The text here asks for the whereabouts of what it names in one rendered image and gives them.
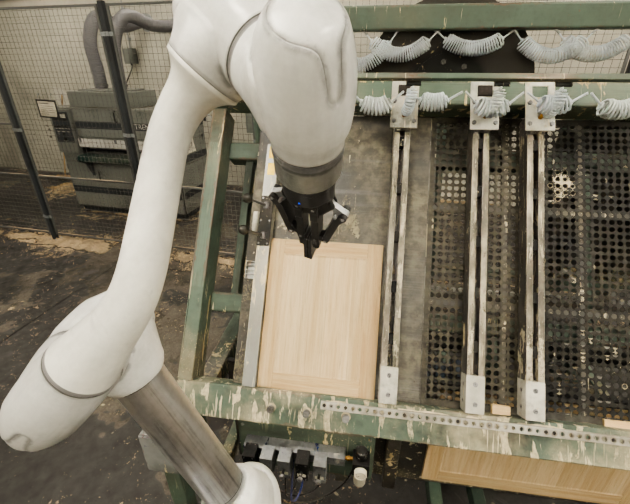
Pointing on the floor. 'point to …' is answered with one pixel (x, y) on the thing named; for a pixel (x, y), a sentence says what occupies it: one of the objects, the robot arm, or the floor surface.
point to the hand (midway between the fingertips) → (310, 243)
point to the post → (180, 491)
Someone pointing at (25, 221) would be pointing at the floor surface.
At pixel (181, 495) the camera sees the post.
